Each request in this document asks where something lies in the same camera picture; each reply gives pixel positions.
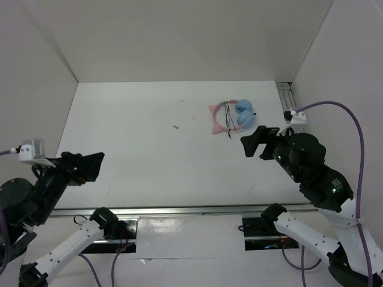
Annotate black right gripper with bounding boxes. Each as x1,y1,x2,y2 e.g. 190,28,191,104
238,123,302,181

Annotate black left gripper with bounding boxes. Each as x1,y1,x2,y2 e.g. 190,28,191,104
34,149,106,223

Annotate pink and blue cat headphones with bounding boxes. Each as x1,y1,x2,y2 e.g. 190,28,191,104
208,99,257,135

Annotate thin black headphone cable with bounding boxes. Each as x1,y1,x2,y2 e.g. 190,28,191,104
223,100,258,141

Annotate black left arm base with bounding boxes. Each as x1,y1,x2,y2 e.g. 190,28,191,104
81,218,138,255

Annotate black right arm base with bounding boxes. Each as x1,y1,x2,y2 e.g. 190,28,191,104
238,217,299,251

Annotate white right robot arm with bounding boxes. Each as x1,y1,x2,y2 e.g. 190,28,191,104
241,126,382,286

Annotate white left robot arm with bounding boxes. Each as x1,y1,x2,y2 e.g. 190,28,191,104
1,148,118,286

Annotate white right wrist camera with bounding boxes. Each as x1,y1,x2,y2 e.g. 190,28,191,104
277,109,307,136

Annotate aluminium rail right side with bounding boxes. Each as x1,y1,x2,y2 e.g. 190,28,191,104
276,82,306,134

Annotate aluminium rail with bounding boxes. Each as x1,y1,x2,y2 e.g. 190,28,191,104
276,82,306,134
49,204,318,218

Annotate aluminium rail front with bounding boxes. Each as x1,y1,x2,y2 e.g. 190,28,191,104
49,204,318,218

